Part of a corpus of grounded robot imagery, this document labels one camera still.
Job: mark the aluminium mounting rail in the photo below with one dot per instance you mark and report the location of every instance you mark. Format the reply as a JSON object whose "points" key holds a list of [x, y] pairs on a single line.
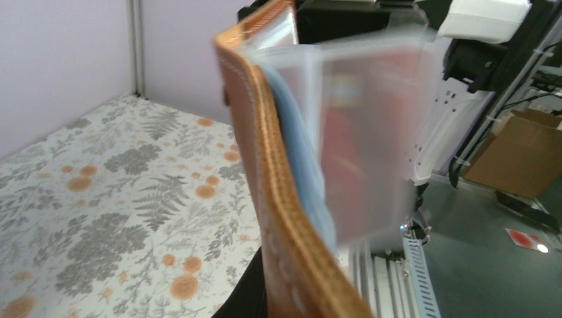
{"points": [[384, 283]]}

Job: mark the brown cardboard box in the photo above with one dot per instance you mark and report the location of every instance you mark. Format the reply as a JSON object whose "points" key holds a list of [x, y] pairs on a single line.
{"points": [[521, 156]]}

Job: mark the left aluminium corner post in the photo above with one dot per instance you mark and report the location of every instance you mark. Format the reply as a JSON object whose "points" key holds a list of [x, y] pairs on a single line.
{"points": [[136, 49]]}

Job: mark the pink card on floor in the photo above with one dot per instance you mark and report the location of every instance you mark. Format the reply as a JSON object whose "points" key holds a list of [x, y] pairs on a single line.
{"points": [[525, 240]]}

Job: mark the dark red credit card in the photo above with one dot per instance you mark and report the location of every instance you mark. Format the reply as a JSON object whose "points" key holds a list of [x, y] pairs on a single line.
{"points": [[371, 109]]}

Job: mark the brown leather card holder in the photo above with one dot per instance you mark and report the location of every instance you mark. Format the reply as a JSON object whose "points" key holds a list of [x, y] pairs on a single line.
{"points": [[276, 93]]}

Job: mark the blue slotted cable duct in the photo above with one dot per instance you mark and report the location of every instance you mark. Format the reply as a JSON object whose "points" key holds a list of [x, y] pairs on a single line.
{"points": [[426, 302]]}

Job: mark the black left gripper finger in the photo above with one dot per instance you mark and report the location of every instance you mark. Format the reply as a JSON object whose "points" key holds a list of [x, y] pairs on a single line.
{"points": [[248, 299]]}

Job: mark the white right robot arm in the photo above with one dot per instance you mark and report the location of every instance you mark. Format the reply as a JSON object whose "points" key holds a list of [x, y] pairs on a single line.
{"points": [[475, 67]]}

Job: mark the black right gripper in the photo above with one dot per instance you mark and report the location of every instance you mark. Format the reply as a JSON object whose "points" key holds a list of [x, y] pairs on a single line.
{"points": [[320, 21]]}

